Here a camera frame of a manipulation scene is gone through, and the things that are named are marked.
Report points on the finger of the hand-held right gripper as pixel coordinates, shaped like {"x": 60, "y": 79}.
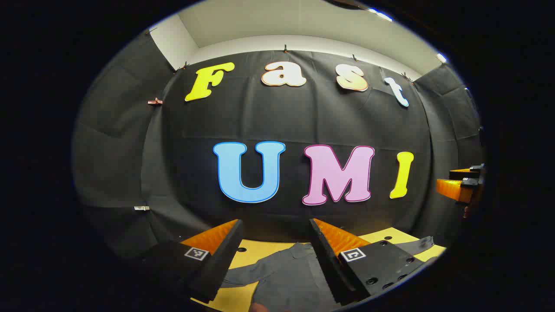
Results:
{"x": 451, "y": 188}
{"x": 464, "y": 173}

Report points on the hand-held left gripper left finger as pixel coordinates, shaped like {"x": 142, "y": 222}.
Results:
{"x": 225, "y": 251}

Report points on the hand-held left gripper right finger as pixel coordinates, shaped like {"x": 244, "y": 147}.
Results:
{"x": 323, "y": 255}

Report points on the grey button shirt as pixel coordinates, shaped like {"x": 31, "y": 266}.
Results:
{"x": 286, "y": 277}

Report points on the ceiling light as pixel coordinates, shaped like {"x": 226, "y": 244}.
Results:
{"x": 441, "y": 57}
{"x": 381, "y": 15}

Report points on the black backdrop cloth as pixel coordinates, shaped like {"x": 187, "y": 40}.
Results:
{"x": 282, "y": 121}

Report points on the pink cloth clip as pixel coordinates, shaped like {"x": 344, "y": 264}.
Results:
{"x": 155, "y": 102}

